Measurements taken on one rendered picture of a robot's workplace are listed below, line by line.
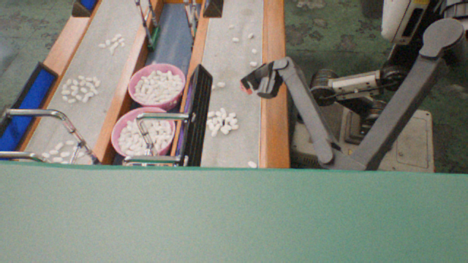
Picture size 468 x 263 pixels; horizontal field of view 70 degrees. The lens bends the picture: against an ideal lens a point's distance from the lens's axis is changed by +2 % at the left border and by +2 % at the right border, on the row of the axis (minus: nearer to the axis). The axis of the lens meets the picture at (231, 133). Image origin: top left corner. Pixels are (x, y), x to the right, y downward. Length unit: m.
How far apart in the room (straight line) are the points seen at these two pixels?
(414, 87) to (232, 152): 0.71
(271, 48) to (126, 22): 0.86
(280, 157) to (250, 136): 0.17
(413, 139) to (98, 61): 1.64
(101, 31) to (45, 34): 1.61
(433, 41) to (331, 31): 2.26
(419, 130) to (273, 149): 0.86
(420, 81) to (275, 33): 1.04
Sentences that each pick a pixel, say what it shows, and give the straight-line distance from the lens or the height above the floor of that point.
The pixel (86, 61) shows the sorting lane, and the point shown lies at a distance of 1.89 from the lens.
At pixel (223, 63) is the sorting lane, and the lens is 1.68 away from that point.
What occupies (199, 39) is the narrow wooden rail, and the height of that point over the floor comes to 0.76.
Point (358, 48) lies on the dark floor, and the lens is 3.02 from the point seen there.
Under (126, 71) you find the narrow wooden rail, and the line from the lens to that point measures 1.71.
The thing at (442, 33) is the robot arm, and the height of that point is 1.35.
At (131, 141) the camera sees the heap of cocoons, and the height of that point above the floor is 0.74.
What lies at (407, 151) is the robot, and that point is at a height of 0.47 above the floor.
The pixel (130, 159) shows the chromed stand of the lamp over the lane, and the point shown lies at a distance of 0.92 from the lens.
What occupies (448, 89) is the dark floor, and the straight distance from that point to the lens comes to 2.92.
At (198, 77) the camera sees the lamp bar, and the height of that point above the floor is 1.11.
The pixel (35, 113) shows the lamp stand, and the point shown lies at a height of 1.12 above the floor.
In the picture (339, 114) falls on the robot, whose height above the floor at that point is 0.48.
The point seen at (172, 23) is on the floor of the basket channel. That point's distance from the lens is 2.10.
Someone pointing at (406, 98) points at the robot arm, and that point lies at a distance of 0.89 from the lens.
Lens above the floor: 1.86
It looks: 54 degrees down
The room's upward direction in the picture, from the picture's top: 5 degrees counter-clockwise
